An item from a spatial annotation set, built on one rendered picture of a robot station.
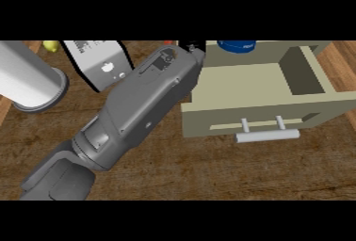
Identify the grey box appliance black edge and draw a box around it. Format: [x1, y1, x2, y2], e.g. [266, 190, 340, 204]
[59, 40, 136, 94]

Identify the grey drawer handle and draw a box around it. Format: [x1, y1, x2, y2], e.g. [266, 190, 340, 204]
[233, 115, 301, 144]

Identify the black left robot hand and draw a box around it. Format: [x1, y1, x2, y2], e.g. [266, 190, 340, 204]
[177, 40, 207, 54]

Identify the yellow fruit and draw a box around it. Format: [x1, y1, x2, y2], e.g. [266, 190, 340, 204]
[41, 40, 60, 54]

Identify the white cylinder with grey rim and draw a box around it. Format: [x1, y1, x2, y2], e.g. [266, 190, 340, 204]
[0, 40, 71, 114]

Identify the beige drawer front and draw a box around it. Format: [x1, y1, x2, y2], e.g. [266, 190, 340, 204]
[179, 91, 356, 139]

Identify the beige cabinet body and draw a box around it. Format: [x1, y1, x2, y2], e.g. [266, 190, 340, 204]
[202, 40, 334, 68]

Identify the blue can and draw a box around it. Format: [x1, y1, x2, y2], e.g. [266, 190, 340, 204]
[215, 40, 258, 55]

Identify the beige open drawer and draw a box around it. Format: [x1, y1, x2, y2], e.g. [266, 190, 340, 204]
[189, 45, 356, 106]

